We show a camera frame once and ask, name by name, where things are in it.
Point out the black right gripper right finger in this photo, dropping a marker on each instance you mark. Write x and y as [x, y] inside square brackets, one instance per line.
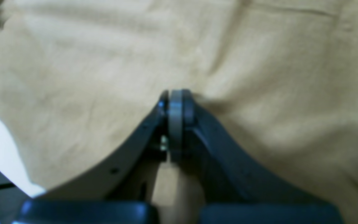
[226, 172]

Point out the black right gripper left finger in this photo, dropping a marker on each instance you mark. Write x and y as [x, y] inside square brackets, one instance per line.
[97, 182]

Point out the brown t-shirt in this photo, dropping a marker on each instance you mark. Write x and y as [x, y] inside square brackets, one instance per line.
[77, 76]

